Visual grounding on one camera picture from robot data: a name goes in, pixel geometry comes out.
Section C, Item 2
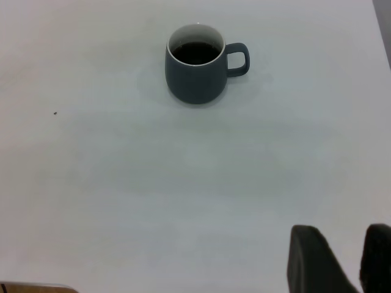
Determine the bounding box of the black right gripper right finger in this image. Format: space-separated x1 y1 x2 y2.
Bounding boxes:
359 223 391 293

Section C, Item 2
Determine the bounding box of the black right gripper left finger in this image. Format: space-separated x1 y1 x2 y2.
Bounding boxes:
286 225 363 293

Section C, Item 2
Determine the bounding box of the dark grey ceramic mug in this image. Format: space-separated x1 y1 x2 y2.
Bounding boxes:
165 23 250 105

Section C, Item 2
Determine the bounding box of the black coffee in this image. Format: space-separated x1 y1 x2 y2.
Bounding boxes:
169 41 221 66

